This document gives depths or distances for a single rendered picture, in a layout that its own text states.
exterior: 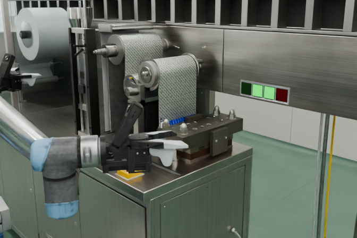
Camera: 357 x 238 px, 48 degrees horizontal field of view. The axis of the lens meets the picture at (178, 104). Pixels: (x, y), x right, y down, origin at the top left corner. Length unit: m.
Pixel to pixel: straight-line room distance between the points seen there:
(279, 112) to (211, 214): 2.88
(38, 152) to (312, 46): 1.09
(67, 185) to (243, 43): 1.09
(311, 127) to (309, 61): 2.79
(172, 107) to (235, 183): 0.45
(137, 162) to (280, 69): 0.92
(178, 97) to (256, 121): 2.99
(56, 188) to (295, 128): 3.72
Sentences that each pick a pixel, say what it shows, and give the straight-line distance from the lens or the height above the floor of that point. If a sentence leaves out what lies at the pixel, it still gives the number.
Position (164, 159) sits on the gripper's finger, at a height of 1.21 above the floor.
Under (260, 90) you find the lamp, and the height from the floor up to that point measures 1.19.
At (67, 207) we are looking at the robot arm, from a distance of 0.99.
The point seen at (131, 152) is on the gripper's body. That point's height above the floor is 1.22.
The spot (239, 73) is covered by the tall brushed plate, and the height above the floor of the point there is 1.25.
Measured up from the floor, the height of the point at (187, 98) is 1.12.
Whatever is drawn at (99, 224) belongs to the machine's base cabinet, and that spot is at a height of 0.61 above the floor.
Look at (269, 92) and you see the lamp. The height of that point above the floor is 1.19.
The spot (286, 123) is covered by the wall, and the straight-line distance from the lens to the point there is 4.53.
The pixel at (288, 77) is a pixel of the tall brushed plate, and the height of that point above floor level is 1.26.
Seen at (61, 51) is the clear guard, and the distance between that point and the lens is 2.62.
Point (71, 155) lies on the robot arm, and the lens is 0.93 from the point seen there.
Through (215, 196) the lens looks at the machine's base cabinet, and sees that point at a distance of 1.78.
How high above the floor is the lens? 1.56
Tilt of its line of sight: 14 degrees down
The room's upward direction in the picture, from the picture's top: straight up
